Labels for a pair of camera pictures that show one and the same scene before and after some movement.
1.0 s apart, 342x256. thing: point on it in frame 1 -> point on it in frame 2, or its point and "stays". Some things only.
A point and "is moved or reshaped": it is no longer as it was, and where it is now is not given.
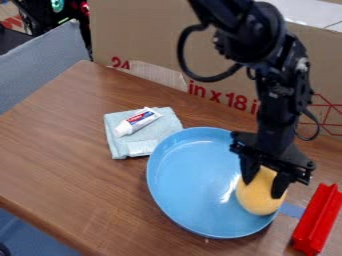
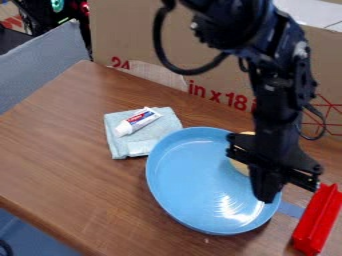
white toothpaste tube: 145,117 stays
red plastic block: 315,226 stays
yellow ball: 255,196 is moved or reshaped
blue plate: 193,177 stays
